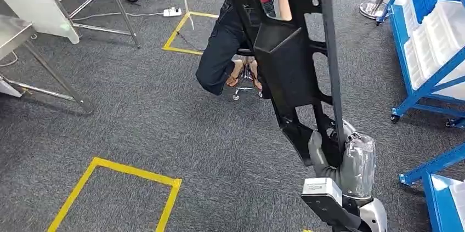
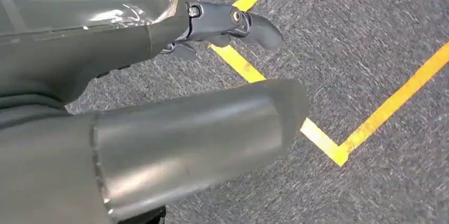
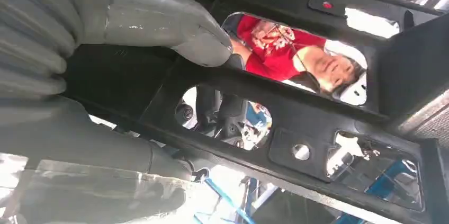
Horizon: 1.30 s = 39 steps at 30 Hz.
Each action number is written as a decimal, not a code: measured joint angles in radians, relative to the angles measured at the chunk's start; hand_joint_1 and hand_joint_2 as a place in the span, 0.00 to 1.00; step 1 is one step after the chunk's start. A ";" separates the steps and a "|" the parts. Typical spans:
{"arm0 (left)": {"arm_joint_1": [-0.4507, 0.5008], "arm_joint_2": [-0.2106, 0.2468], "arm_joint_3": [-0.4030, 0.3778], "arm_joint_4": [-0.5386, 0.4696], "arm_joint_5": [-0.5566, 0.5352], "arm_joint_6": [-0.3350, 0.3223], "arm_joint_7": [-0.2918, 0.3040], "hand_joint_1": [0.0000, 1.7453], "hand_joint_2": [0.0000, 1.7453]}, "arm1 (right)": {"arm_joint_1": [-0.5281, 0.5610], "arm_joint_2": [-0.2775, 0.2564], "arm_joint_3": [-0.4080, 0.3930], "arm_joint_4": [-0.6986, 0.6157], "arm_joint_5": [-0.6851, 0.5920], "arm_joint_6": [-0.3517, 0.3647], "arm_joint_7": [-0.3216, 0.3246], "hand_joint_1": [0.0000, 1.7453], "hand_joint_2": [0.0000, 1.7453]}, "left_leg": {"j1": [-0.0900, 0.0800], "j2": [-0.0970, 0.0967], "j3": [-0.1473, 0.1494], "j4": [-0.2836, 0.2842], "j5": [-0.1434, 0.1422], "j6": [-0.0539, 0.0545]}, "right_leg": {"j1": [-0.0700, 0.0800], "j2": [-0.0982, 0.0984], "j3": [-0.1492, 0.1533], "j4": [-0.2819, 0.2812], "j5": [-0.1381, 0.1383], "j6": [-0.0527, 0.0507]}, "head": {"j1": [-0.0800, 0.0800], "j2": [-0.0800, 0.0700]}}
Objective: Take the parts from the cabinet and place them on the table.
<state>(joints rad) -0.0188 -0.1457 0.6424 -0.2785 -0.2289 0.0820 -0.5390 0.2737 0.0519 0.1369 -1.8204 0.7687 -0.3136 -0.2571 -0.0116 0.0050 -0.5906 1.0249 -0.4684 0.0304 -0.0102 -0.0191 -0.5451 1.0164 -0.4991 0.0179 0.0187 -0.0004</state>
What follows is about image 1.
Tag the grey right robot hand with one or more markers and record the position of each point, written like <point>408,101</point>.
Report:
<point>359,172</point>

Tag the long black plastic frame part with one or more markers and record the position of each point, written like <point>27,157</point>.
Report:
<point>283,63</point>

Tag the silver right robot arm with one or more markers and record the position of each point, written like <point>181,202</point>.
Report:
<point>374,215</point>

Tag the white power strip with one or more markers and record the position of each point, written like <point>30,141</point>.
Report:
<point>172,12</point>

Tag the thin white rod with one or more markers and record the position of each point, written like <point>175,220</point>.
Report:
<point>188,12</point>

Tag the stainless steel table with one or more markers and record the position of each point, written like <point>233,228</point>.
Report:
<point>11,34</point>
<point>122,12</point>

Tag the yellow floor tape square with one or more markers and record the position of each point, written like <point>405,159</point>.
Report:
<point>181,51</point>
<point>138,173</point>

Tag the person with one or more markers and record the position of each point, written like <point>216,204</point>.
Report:
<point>221,48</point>

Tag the blue metal rack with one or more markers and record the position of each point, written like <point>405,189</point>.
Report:
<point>417,96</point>
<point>439,205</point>

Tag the white plastic bin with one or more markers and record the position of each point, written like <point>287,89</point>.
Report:
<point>425,52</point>
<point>447,23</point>
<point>414,67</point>
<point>458,199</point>

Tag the chrome swivel stool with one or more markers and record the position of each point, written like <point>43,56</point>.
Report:
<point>247,77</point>

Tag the large white panel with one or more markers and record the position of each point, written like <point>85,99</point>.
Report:
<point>9,90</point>
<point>32,1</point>

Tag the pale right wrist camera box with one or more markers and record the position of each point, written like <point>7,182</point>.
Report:
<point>321,188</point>

